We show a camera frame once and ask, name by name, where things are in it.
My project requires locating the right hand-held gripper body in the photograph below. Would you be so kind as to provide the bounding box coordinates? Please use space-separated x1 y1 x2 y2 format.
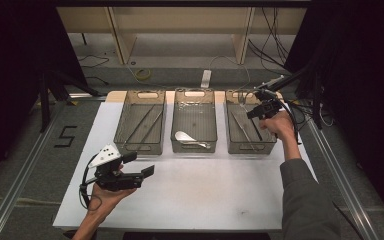
253 75 285 120

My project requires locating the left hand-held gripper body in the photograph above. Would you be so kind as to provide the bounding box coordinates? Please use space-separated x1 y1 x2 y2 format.
88 143 145 193

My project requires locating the metal table knife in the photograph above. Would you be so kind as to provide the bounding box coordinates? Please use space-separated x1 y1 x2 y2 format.
230 110 258 152

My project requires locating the smoky clear plastic bin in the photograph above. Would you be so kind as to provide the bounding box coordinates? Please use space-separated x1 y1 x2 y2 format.
113 89 167 156
170 88 218 154
224 89 278 155

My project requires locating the white spoon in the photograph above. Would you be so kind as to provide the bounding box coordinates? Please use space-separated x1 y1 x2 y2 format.
174 130 212 150

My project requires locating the person's right hand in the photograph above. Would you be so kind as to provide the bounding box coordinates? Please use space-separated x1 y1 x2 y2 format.
259 110 297 142

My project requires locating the person's left hand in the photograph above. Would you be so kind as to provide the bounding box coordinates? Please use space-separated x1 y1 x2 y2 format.
87 164 138 215

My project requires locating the black metal stand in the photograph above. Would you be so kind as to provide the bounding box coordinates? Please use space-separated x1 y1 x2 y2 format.
38 69 103 133
268 61 325 130

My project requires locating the white power strip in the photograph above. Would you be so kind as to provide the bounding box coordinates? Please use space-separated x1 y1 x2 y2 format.
200 69 213 89

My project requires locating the yellow tape roll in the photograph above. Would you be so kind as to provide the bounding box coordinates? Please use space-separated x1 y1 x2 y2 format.
135 67 152 81

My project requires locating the beige wooden shelf unit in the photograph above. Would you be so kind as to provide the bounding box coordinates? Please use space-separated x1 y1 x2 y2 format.
57 6 308 66

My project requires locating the right hand-held gripper cable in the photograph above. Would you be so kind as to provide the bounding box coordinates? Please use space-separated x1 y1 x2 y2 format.
272 94 303 146

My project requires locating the hand-held gripper cable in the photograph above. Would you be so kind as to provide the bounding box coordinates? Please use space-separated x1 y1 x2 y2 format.
78 155 98 210
272 94 303 146

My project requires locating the white power cable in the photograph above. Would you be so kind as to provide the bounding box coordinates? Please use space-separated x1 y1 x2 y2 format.
209 54 252 92

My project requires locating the left hand-held gripper cable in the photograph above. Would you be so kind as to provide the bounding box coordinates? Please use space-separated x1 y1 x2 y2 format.
78 155 98 210

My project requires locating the bundle of black cables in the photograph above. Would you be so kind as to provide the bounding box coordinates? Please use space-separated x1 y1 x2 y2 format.
247 6 292 72

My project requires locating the aluminium floor rail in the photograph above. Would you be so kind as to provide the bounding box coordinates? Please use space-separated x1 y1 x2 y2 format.
303 117 382 240
0 101 68 240

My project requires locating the thin black floor cable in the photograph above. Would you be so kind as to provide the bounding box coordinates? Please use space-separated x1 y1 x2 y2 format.
77 54 111 86

